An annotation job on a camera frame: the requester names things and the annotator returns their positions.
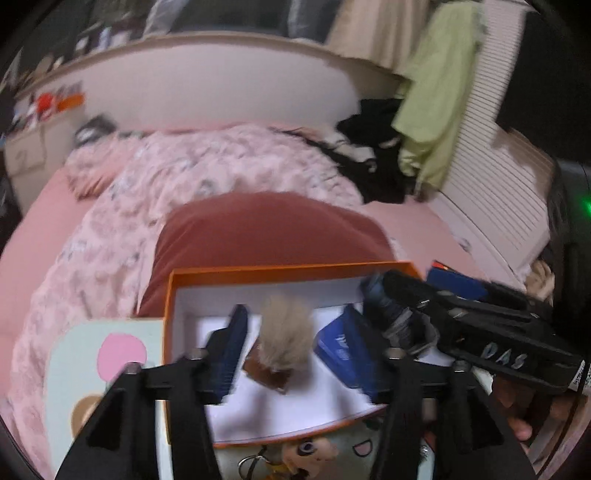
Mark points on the beige fluffy pompom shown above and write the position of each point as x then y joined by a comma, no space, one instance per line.
284,332

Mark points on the light green hanging cloth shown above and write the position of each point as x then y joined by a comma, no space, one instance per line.
434,92

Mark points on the pink bed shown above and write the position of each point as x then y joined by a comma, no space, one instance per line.
41,221

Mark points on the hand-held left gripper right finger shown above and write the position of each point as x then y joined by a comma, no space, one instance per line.
360,357

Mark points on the orange cardboard box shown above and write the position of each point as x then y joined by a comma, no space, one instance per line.
277,420

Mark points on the white louvered door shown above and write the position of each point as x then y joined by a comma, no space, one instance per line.
498,184

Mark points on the small orange storage box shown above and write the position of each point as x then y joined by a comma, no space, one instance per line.
71,101

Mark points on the red-brown pillow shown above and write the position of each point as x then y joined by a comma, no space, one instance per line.
268,230

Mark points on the blue card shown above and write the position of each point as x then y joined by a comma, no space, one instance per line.
334,344

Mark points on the beige curtain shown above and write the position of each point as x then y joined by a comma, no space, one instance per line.
369,27

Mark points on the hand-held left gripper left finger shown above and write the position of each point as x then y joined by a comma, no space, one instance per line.
233,350

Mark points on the pink floral blanket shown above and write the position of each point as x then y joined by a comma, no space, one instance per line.
161,184

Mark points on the person's right hand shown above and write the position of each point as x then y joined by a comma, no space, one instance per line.
512,401

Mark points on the red container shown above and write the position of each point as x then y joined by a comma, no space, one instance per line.
46,104

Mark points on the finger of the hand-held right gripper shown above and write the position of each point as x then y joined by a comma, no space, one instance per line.
406,286
418,339

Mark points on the dark grey bundle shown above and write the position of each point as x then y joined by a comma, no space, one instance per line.
92,128

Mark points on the black clothes pile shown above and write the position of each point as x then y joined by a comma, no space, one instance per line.
369,152

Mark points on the navy blue flat box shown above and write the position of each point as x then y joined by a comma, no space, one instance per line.
455,281

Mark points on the dark window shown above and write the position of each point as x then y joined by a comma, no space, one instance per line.
138,18

